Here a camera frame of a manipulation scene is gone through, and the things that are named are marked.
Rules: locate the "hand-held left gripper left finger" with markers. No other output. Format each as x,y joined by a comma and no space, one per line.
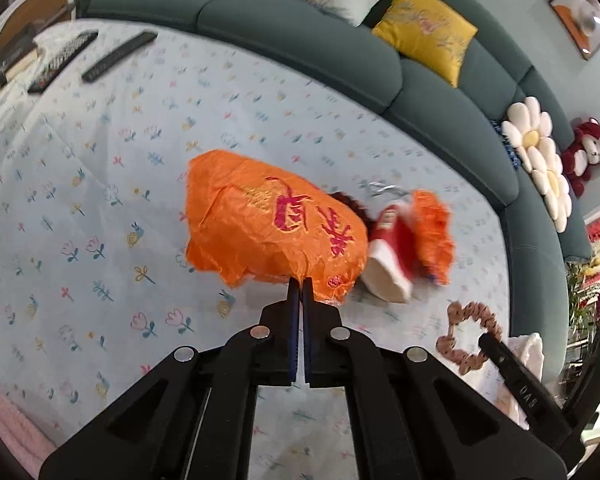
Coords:
293,340

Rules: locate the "teal curved sofa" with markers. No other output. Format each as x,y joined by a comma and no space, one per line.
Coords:
305,45

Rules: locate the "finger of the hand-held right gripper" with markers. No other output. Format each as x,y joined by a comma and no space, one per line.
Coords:
587,375
525,390

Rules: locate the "white daisy cushion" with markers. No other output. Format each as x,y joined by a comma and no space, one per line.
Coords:
552,185
530,137

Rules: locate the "waste bin with white bag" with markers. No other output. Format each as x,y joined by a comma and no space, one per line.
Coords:
530,350

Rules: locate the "floral light blue tablecloth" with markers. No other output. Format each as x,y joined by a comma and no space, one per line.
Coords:
105,210

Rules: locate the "pink fleece blanket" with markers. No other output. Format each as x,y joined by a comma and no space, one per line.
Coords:
15,430

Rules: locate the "red bear plush toy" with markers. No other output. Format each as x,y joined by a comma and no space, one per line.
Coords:
580,160

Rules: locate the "orange wrapper with red print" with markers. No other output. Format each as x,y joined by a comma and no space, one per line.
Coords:
260,220

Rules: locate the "green potted plant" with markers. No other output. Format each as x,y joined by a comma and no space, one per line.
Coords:
577,285

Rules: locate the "light brown hair scrunchie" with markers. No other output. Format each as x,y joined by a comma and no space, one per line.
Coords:
460,310

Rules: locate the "orange crumpled packet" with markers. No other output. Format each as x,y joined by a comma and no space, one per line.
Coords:
432,230

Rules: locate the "orange framed wall picture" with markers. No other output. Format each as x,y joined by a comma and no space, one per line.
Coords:
565,15

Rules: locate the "large yellow embroidered pillow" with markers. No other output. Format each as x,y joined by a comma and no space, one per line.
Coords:
425,30

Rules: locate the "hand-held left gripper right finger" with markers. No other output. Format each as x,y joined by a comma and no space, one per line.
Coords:
307,340

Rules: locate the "black remote control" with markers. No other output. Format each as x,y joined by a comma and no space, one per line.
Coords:
62,62
120,56

